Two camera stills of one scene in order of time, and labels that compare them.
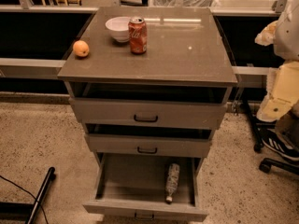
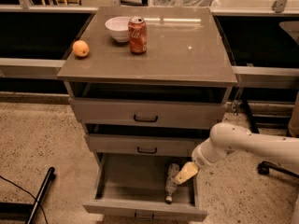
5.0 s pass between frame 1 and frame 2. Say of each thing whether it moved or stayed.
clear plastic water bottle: stayed
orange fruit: stayed
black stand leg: stayed
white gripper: moved
